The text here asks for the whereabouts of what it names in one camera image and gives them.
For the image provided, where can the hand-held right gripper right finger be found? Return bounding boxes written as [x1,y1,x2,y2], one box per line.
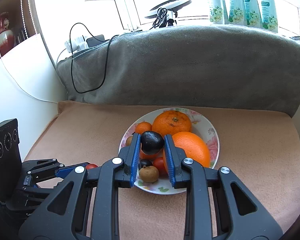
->
[164,134,283,240]

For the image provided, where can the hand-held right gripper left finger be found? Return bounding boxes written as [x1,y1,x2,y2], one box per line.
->
[19,133,142,240]

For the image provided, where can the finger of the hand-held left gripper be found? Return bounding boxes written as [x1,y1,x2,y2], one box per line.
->
[25,177,68,205]
[21,158,90,178]

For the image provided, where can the dark purple plum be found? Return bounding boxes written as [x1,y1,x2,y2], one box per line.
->
[138,159,153,170]
[140,131,165,155]

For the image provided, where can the smooth oval orange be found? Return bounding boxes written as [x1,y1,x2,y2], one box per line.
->
[163,131,211,175]

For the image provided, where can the large rough-skinned orange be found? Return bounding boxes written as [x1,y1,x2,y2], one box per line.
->
[152,110,192,138]

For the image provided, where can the floral rimmed white plate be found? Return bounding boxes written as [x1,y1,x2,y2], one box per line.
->
[119,107,220,195]

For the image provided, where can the white side panel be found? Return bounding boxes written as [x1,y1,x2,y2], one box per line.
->
[0,34,68,200]

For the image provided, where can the grey blanket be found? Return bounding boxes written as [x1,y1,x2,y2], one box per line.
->
[56,25,300,118]

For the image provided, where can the red ceramic vase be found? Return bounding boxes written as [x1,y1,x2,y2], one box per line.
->
[0,12,15,58]

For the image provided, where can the white power strip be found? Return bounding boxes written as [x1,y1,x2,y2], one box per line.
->
[64,35,89,53]

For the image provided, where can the black power adapter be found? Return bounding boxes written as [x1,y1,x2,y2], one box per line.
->
[86,34,106,48]

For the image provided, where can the brown bookshelf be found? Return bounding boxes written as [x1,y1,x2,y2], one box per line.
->
[0,0,38,67]

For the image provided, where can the white framed window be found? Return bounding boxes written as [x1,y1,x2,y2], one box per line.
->
[32,0,300,38]

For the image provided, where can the thin white cable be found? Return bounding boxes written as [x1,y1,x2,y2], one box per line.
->
[0,5,57,103]

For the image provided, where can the beaded blind chain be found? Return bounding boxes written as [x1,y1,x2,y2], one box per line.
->
[18,0,38,39]

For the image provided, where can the coiled black cable bundle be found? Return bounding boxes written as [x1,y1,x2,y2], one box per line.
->
[152,7,168,28]

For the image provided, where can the white ring light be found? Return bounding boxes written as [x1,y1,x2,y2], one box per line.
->
[144,0,192,27]

